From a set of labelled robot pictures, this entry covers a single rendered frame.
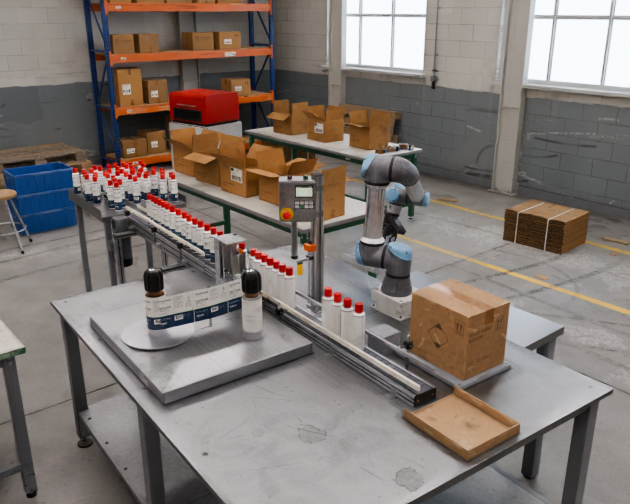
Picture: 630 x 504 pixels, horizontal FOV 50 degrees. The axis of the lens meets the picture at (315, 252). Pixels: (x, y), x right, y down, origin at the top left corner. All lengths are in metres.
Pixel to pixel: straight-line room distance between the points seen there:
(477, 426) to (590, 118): 6.11
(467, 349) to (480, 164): 6.62
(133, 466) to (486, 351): 1.67
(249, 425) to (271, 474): 0.28
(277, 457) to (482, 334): 0.92
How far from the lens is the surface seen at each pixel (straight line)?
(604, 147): 8.17
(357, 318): 2.68
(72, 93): 10.43
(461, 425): 2.45
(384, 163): 3.02
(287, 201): 2.99
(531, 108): 8.59
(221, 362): 2.70
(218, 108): 8.41
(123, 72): 9.88
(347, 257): 3.48
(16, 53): 10.16
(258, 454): 2.28
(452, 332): 2.63
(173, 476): 3.23
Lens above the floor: 2.19
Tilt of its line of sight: 20 degrees down
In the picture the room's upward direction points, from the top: straight up
